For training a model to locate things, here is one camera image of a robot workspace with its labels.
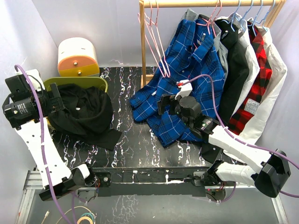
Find pink wire hanger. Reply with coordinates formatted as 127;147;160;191
144;0;171;78
137;0;171;78

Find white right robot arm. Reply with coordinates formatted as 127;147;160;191
157;94;291;198

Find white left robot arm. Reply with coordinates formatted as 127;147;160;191
2;68;97;201

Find blue plaid shirt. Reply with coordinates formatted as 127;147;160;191
129;18;226;148

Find black hanging shirt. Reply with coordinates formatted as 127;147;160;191
215;20;249;126

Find red black plaid shirt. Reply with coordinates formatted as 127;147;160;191
228;25;272;135

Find white grey hanging shirt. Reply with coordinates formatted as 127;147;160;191
222;13;260;117

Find pink hanger holding blue shirt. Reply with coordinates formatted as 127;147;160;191
196;0;222;37

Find green plastic basket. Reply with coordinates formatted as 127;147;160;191
43;77;108;92

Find white orange drawer box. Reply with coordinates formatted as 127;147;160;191
57;37;100;77

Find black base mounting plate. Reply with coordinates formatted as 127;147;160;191
78;167;221;197

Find wooden clothes rack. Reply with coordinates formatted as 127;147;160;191
139;0;286;87

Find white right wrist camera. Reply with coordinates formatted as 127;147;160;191
175;79;192;99

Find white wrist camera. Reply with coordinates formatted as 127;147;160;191
15;68;45;92
175;79;192;99

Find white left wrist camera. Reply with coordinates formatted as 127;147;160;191
15;68;45;92

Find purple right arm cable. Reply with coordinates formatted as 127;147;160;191
184;74;299;199

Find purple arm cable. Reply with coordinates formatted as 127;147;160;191
14;64;81;224
184;74;299;199

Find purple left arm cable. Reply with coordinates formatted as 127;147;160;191
14;64;81;224

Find blue wire hanger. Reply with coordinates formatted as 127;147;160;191
254;0;276;32
221;0;245;32
242;0;257;35

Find coiled cables on floor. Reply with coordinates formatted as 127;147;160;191
42;205;98;224

